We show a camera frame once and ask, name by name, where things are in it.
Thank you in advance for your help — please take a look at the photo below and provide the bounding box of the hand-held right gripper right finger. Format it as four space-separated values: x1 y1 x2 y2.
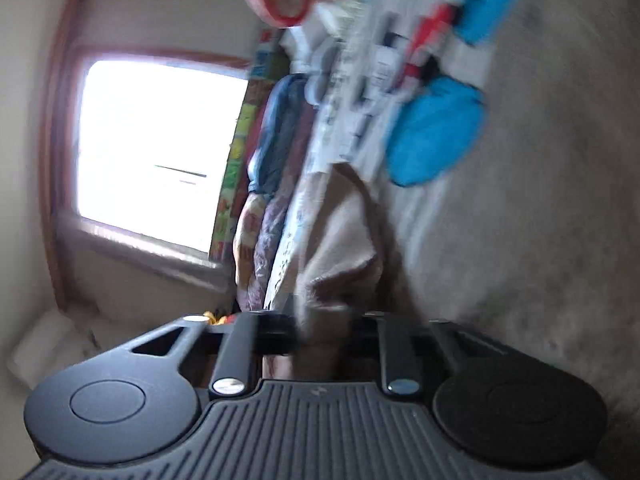
350 312 506 396

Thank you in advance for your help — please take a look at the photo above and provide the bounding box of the blue folded cloth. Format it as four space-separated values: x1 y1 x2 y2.
249 74 313 196

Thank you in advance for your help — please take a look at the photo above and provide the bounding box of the colourful picture panel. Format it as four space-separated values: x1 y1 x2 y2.
209 29 290 262

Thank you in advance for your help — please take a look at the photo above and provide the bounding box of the cartoon printed blanket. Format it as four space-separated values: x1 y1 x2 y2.
270 0 640 436

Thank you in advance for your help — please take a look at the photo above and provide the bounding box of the white box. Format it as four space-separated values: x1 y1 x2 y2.
9 309 78 386

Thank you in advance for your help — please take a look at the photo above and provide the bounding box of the window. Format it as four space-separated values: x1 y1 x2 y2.
75 55 251 257

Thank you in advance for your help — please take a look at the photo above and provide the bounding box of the floral quilt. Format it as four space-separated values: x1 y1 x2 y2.
234 192 298 312

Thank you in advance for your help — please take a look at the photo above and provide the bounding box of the beige garment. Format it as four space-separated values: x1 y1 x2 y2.
292 162 388 381

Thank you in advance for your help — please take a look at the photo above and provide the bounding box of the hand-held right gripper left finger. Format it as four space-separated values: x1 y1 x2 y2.
127 311 301 401

